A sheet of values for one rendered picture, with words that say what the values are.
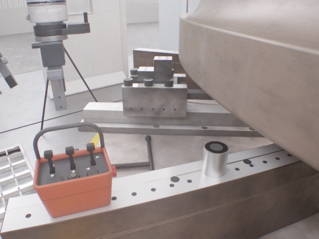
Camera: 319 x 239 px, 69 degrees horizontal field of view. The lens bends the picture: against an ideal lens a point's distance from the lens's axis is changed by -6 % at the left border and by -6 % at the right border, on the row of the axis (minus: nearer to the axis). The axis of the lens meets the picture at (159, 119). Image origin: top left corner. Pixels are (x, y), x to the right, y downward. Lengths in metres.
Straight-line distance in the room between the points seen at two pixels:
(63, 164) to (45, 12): 0.39
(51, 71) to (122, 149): 1.17
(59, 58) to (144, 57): 2.36
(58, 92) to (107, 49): 3.40
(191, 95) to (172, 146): 0.40
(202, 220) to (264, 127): 0.37
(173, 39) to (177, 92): 4.17
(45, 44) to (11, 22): 13.39
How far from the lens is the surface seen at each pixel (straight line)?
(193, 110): 1.85
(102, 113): 1.90
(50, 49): 0.58
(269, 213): 1.11
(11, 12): 13.96
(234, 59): 0.83
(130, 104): 1.72
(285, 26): 0.80
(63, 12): 0.61
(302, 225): 1.32
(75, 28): 0.61
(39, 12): 0.60
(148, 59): 2.88
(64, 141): 2.50
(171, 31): 5.83
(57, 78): 0.56
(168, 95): 1.66
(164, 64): 1.73
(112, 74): 4.05
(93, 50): 3.88
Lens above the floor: 1.20
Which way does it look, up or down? 26 degrees down
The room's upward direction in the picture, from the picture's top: straight up
